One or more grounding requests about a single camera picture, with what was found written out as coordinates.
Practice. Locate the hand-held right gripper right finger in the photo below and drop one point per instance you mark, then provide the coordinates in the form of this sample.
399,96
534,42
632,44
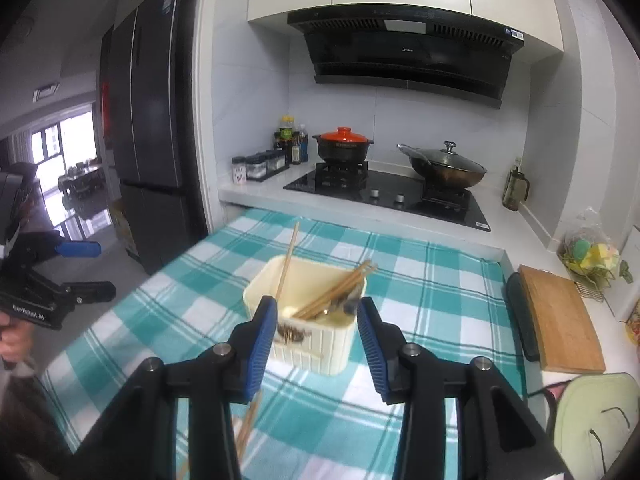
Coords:
375,350

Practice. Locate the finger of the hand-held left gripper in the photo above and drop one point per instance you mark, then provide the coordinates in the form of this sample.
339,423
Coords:
92,292
80,249

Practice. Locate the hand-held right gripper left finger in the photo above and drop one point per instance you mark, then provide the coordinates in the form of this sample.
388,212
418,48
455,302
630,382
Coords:
260,350

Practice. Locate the cream utensil holder box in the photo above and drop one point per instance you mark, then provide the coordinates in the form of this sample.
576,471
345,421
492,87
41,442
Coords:
320,350

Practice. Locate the large steel spoon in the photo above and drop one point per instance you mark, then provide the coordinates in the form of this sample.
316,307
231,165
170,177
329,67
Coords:
350,292

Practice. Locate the person's left hand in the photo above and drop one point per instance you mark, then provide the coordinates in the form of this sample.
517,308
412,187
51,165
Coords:
15,342

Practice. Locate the cardboard box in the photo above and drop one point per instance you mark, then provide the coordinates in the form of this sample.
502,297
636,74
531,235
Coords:
124,232

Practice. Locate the dark dining table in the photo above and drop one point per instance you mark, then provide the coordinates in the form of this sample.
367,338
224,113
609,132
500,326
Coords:
82,180

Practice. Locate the teal checked tablecloth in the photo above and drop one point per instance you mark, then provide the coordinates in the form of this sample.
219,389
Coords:
425,285

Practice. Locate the balcony glass door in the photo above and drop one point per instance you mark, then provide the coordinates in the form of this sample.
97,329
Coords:
65,140

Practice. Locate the red hanging decoration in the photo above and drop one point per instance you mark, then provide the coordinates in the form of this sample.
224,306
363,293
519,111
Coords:
105,107

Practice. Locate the dark grey refrigerator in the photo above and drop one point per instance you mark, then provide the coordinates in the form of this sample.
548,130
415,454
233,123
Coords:
150,110

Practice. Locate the black gas stove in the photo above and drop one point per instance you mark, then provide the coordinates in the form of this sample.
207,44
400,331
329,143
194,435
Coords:
390,192

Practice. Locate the ceiling air vent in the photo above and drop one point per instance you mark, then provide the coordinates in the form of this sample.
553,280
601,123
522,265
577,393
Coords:
46,92

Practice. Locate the white spice jar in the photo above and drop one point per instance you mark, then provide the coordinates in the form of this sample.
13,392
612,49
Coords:
239,172

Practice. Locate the rack of spice jars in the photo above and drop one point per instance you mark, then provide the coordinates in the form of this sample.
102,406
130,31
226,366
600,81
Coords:
267,165

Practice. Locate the dark wok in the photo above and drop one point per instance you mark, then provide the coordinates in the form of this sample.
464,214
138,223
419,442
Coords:
450,178

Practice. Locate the wooden cutting board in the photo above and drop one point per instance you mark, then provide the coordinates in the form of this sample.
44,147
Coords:
565,325

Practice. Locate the black clay pot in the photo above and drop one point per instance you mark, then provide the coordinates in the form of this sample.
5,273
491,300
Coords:
342,154

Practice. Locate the dark sauce bottle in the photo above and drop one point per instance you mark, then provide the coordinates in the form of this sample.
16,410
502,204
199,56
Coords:
278,142
296,151
304,142

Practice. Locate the glass wok lid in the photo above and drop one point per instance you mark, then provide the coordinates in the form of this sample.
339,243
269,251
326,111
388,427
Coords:
447,160

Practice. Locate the olive water jug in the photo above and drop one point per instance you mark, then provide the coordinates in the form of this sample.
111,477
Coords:
515,190

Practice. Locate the red pot lid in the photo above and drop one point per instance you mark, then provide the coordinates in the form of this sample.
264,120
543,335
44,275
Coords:
344,136

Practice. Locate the yellow-capped oil bottle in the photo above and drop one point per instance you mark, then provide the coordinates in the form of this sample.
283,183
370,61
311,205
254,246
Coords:
286,128

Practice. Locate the clear bag of yellow sponges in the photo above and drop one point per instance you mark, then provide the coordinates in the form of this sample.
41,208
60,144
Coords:
592,255

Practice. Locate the yellow printed mug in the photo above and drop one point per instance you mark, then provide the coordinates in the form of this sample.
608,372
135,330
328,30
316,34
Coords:
633,325

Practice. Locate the black range hood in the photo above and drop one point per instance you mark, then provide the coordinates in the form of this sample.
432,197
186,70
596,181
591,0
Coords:
400,55

